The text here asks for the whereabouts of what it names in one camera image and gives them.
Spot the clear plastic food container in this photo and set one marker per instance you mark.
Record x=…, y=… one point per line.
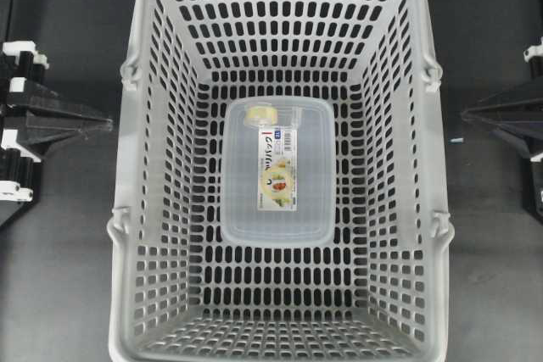
x=278, y=185

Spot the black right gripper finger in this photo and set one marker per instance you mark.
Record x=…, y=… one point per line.
x=521, y=104
x=524, y=136

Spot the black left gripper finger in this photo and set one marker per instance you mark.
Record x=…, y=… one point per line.
x=37, y=138
x=44, y=100

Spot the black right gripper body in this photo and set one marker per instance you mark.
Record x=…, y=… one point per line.
x=533, y=57

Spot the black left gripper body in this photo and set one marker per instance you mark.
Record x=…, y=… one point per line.
x=22, y=68

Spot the cellophane tape roll in packaging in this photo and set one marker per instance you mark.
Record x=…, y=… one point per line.
x=269, y=116

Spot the grey plastic shopping basket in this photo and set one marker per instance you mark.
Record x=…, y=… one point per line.
x=379, y=289

